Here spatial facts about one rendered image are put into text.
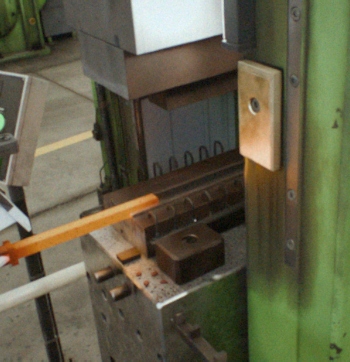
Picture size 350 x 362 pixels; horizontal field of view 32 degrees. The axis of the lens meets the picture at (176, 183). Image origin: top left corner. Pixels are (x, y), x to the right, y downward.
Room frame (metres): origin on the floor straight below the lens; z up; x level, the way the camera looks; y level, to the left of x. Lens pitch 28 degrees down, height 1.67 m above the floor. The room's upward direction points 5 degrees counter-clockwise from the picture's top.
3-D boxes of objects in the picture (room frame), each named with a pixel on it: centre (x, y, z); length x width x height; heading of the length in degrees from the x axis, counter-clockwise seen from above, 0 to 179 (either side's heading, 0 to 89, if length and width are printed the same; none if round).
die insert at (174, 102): (1.25, -0.10, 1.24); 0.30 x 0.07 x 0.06; 120
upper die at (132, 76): (1.25, -0.06, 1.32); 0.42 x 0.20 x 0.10; 120
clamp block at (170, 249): (1.02, -0.02, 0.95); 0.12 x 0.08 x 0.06; 120
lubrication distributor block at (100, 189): (1.53, 0.20, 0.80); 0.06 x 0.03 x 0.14; 30
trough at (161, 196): (1.23, -0.07, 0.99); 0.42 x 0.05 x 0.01; 120
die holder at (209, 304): (1.21, -0.09, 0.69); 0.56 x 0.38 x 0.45; 120
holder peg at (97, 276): (1.08, 0.18, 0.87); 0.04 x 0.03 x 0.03; 120
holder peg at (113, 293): (1.01, 0.14, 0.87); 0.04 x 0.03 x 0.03; 120
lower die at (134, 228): (1.25, -0.06, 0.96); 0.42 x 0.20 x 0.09; 120
